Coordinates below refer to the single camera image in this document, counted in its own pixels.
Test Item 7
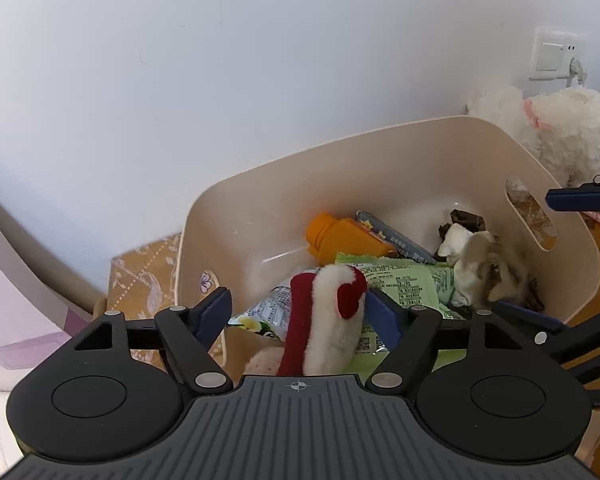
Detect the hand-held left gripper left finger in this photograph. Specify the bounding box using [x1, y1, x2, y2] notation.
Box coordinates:
[70, 287, 233, 396]

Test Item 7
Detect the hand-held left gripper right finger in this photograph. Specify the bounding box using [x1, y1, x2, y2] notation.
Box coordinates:
[365, 287, 536, 393]

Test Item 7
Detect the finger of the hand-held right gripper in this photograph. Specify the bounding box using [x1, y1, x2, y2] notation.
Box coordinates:
[495, 300, 600, 407]
[545, 149, 600, 213]

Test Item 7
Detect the brown and white plush toy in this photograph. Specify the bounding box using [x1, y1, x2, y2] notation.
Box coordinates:
[439, 209, 547, 312]

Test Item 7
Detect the large green snack packet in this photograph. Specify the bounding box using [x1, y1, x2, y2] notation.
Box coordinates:
[334, 252, 457, 357]

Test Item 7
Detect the white plush cat red bow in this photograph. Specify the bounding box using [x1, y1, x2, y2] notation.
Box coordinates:
[242, 262, 369, 377]

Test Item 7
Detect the green and white snack packet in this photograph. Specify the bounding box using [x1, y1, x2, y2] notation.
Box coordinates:
[227, 285, 302, 347]

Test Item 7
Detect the cream scrunchie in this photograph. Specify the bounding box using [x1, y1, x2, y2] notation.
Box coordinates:
[437, 225, 502, 307]

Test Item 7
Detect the small orange box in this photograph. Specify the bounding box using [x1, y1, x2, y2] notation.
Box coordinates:
[306, 212, 399, 267]

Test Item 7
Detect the beige plastic storage bin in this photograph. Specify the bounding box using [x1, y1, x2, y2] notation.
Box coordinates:
[177, 115, 600, 377]

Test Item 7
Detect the white fluffy plush dog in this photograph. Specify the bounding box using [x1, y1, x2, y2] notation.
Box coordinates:
[467, 85, 600, 189]

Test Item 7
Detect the floral patterned cloth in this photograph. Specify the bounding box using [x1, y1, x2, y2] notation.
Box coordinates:
[107, 232, 184, 332]

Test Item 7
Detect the pink headboard panel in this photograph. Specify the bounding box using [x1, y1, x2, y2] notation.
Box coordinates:
[0, 180, 107, 397]

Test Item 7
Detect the white wall socket plate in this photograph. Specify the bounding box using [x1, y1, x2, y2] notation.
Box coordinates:
[529, 26, 587, 81]

